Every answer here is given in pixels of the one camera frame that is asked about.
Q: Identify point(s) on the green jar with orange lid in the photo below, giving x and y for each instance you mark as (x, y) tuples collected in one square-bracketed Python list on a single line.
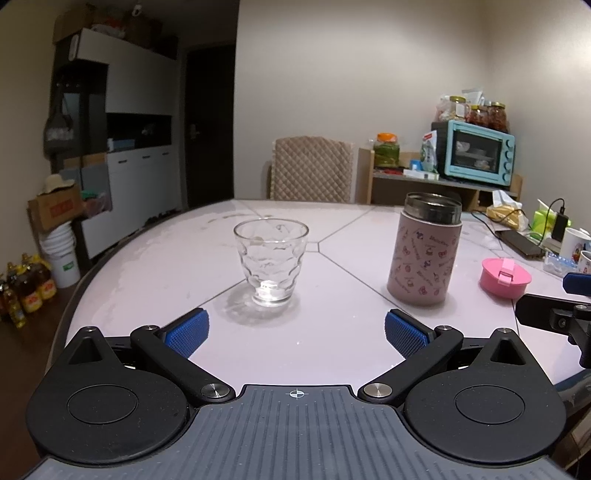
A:
[(385, 152)]

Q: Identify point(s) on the grey hanging bag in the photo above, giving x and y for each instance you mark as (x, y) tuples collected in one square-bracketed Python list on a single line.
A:
[(57, 131)]

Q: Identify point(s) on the white and black cabinet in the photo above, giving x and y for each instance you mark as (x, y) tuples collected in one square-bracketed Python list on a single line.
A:
[(138, 138)]

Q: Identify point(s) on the wooden shelf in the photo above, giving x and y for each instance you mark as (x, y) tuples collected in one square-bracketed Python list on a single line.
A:
[(397, 184)]

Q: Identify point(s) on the teal toaster oven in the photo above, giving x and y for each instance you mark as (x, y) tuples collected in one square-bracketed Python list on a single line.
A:
[(475, 152)]

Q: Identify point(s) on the straw hat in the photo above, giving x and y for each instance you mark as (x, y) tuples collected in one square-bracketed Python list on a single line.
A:
[(57, 183)]

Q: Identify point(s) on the small blue box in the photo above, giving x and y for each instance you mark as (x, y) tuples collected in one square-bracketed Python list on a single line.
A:
[(416, 165)]

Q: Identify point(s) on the clear glass cup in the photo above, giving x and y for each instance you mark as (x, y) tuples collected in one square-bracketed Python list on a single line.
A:
[(270, 263)]

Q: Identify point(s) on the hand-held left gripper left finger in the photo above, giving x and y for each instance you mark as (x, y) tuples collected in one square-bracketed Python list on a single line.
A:
[(187, 332)]

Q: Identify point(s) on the pink printed thermos bottle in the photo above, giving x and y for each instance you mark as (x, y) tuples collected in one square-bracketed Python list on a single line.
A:
[(422, 258)]

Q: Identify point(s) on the group of yellow oil bottles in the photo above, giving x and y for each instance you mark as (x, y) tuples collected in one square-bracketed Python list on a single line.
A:
[(30, 290)]

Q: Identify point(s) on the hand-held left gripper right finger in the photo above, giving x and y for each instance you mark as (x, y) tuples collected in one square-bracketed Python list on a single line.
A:
[(406, 333)]

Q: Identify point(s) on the black phone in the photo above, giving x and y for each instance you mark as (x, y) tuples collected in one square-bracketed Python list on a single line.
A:
[(521, 243)]

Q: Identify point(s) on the brown cardboard box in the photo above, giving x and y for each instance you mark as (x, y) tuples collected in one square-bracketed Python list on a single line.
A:
[(55, 210)]

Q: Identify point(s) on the flat white box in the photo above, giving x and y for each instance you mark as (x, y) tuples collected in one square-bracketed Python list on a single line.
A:
[(420, 173)]

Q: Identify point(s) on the green and white package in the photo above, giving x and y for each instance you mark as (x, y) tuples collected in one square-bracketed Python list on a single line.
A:
[(429, 152)]

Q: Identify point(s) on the beige quilted chair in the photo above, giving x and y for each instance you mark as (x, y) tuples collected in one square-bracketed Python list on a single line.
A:
[(311, 168)]

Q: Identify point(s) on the red-filled glass jar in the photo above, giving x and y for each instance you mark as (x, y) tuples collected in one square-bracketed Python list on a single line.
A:
[(497, 117), (478, 117)]

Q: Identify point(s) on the stack of white buckets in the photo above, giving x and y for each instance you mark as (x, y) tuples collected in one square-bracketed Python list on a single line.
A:
[(62, 258)]

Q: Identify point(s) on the pink bottle cap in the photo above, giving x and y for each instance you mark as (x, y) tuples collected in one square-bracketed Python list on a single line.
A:
[(501, 279)]

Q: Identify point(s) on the green tissue pack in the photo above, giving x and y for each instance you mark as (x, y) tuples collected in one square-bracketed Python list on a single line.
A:
[(542, 221)]

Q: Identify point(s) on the yellow snack bag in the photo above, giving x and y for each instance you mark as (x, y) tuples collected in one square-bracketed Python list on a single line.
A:
[(508, 217)]

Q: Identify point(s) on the clear plastic box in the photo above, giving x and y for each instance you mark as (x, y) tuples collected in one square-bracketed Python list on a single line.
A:
[(558, 264)]

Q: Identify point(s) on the black power bank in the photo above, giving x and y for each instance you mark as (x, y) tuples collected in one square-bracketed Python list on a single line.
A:
[(560, 227)]

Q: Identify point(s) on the dark door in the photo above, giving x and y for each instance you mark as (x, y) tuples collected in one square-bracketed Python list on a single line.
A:
[(210, 124)]

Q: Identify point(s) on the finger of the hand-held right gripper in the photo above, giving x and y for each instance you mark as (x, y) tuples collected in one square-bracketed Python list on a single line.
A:
[(540, 311), (578, 282)]

